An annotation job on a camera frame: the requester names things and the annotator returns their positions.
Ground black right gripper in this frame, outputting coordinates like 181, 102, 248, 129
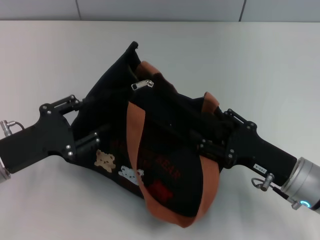
199, 107, 298, 186

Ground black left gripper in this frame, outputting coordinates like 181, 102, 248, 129
0, 94, 101, 174

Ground black food bag brown straps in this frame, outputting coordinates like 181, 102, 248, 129
72, 41, 225, 230

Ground silver zipper pull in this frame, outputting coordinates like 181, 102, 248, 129
131, 78, 155, 92

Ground left gripper silver cable connector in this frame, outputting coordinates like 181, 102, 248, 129
0, 119, 25, 138

